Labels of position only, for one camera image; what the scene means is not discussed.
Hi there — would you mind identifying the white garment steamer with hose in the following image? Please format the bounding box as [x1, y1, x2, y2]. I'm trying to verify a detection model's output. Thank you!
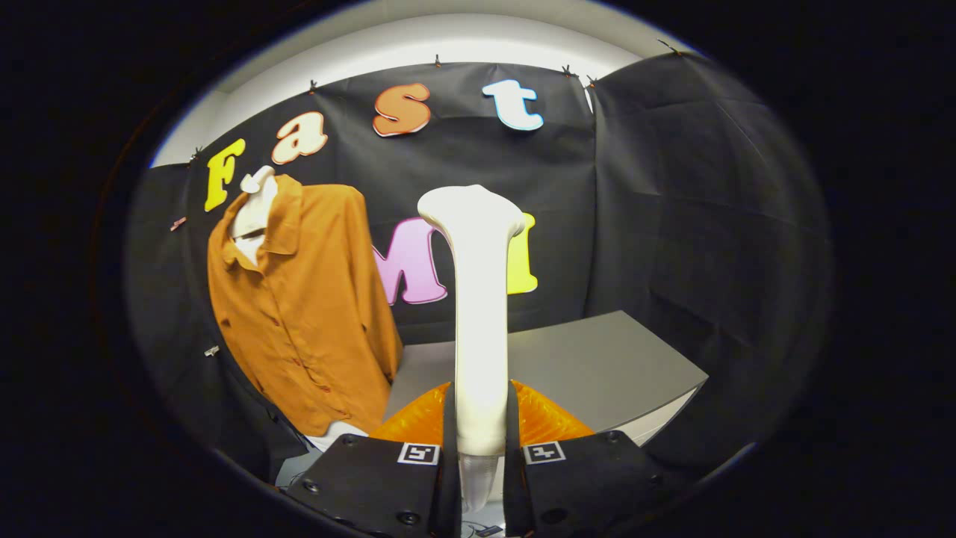
[417, 185, 527, 516]

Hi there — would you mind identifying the orange button shirt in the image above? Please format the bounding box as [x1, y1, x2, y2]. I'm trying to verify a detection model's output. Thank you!
[207, 174, 404, 438]

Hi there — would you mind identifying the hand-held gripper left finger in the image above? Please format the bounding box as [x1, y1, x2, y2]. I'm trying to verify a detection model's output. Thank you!
[288, 381, 462, 538]

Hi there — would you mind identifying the white mannequin torso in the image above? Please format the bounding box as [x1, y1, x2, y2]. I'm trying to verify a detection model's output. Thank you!
[228, 166, 370, 453]

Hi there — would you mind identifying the black backdrop cloth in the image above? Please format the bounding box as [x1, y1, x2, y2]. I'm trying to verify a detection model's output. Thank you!
[127, 51, 835, 486]

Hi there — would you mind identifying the grey top white cabinet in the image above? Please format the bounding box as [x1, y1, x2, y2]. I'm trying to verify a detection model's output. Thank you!
[385, 310, 709, 449]

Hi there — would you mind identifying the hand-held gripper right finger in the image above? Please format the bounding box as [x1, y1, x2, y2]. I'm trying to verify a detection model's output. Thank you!
[504, 380, 673, 538]

